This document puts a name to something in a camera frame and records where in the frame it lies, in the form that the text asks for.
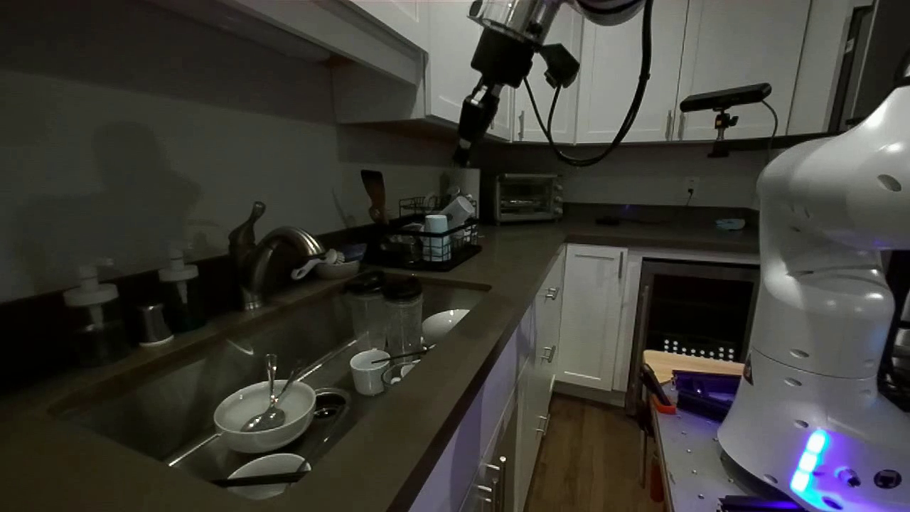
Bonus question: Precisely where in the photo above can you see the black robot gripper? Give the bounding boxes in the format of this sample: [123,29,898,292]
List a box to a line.
[451,22,579,168]

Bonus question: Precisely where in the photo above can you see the curved metal kitchen faucet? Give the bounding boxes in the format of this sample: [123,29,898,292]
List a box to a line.
[226,201,327,312]

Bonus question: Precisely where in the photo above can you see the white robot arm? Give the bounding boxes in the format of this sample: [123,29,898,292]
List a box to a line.
[717,79,910,512]

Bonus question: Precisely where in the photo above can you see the silver toaster oven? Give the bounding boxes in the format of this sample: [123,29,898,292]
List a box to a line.
[494,174,563,221]

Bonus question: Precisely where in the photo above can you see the black dish drying rack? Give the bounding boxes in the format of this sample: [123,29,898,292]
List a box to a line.
[363,213,481,272]

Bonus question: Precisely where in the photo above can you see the clear drinking glass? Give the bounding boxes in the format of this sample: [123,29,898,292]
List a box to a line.
[383,279,423,356]

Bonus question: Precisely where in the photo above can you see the large white tilted bowl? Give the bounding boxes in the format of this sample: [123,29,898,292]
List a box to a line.
[421,306,467,345]

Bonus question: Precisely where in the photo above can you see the white lower cabinet door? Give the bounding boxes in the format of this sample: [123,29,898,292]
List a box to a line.
[556,245,626,392]

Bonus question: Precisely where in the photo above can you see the stainless steel kitchen sink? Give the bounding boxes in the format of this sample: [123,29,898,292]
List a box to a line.
[56,288,447,512]

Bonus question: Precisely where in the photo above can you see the small white mug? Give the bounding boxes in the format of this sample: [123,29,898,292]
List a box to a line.
[349,346,390,395]

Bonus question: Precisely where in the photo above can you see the black under-counter wine cooler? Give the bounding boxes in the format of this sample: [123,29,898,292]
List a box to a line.
[627,258,758,400]

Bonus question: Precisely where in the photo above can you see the right white soap dispenser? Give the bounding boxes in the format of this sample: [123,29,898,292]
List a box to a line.
[157,247,198,333]

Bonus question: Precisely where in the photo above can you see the white soap dispenser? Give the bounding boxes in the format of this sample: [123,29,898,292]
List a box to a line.
[157,247,198,333]
[62,262,120,365]

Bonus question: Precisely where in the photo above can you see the white bowl with spoon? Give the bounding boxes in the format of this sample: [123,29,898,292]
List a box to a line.
[209,376,319,456]

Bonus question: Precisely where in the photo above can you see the white plate with cutlery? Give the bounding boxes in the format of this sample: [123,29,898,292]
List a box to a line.
[218,453,313,501]

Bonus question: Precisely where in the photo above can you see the left white soap dispenser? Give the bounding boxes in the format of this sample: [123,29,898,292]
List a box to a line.
[62,262,120,365]

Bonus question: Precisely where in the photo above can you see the black camera on stand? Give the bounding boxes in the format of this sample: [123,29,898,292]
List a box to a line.
[680,82,771,158]

